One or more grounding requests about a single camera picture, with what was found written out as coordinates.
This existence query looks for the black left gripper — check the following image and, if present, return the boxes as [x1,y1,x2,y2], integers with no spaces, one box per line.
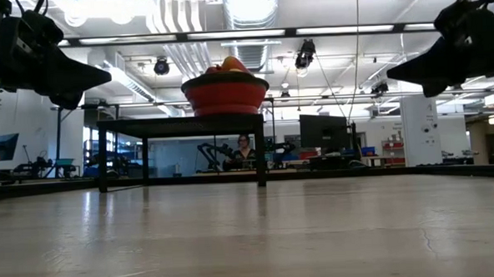
[0,5,114,114]

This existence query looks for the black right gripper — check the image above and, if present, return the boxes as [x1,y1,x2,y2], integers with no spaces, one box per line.
[383,0,494,101]

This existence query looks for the red collapsible colander grey rim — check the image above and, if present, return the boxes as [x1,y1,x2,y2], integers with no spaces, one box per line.
[180,68,272,118]

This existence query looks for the large red pepper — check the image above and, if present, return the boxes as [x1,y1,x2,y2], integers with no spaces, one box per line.
[220,54,253,76]

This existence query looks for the white pillar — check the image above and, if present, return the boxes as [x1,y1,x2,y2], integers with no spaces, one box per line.
[399,94,444,167]

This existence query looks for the black ceiling spotlight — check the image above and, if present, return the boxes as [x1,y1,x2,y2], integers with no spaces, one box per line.
[370,80,391,96]
[153,56,172,77]

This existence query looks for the blue tilted screen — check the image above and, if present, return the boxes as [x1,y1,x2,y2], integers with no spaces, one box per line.
[0,132,22,168]

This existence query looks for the overhead light bar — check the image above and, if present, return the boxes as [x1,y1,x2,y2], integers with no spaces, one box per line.
[56,20,439,49]

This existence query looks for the black perforated metal shelf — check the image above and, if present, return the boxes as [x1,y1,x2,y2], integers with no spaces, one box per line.
[95,112,269,195]

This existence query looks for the black monitor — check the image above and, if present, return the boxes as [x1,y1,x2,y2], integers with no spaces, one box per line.
[299,112,351,152]

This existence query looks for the background robot workstation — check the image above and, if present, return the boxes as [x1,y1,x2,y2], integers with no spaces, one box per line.
[194,137,299,174]

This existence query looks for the person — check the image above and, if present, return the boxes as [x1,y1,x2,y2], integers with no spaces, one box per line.
[221,133,259,173]

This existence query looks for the thin hanging cable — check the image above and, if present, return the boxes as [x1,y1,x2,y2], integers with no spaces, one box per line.
[342,0,366,125]

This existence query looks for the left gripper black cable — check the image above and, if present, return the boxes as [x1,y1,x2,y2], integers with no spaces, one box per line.
[13,0,49,17]

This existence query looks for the black aluminium table frame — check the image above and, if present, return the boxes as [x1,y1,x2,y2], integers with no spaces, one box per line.
[0,159,494,201]

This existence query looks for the black overhead camera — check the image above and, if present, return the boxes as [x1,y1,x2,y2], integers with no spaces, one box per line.
[293,38,318,70]

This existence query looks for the silver ventilation duct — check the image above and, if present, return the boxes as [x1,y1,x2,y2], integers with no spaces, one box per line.
[222,0,285,76]

